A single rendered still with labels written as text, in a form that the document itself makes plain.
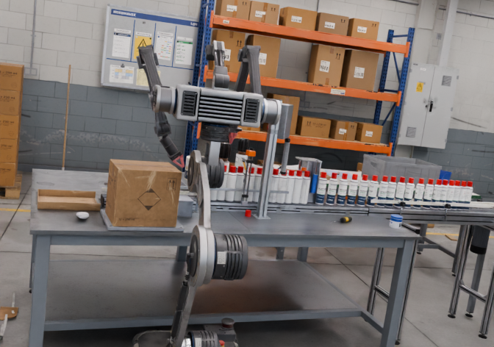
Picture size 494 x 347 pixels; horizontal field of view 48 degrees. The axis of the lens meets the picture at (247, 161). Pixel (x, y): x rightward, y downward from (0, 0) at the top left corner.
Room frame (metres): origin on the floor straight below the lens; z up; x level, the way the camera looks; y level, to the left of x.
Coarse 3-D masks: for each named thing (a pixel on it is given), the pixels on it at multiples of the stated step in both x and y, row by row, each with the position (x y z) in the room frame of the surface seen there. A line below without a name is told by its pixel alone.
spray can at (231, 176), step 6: (234, 168) 3.10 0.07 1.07; (228, 174) 3.10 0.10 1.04; (234, 174) 3.09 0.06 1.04; (228, 180) 3.09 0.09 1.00; (234, 180) 3.09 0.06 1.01; (228, 186) 3.09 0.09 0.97; (234, 186) 3.09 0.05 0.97; (228, 192) 3.09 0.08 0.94; (234, 192) 3.10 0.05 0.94; (228, 198) 3.09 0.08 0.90
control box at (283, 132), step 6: (282, 108) 3.03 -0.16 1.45; (288, 108) 3.03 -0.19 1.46; (282, 114) 3.03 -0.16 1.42; (288, 114) 3.06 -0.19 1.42; (282, 120) 3.03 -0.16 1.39; (288, 120) 3.08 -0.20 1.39; (282, 126) 3.03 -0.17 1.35; (288, 126) 3.11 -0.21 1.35; (282, 132) 3.03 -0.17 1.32; (288, 132) 3.14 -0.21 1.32; (282, 138) 3.03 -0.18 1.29
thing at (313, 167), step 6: (300, 162) 3.40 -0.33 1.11; (306, 162) 3.40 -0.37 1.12; (312, 162) 3.47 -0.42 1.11; (318, 162) 3.41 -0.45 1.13; (300, 168) 3.41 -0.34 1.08; (312, 168) 3.47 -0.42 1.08; (318, 168) 3.40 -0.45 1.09; (312, 174) 3.46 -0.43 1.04; (318, 174) 3.39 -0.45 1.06; (312, 198) 3.35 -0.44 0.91
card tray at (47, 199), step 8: (40, 192) 2.85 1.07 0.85; (48, 192) 2.87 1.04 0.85; (56, 192) 2.88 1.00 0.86; (64, 192) 2.90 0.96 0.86; (72, 192) 2.91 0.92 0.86; (80, 192) 2.93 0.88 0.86; (88, 192) 2.94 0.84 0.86; (40, 200) 2.76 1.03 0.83; (48, 200) 2.78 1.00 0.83; (56, 200) 2.80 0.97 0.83; (64, 200) 2.82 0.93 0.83; (72, 200) 2.85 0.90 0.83; (80, 200) 2.87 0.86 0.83; (88, 200) 2.89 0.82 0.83; (40, 208) 2.62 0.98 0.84; (48, 208) 2.63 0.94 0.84; (56, 208) 2.64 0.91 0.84; (64, 208) 2.66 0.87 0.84; (72, 208) 2.67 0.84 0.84; (80, 208) 2.69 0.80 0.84; (88, 208) 2.70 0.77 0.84; (96, 208) 2.71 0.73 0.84
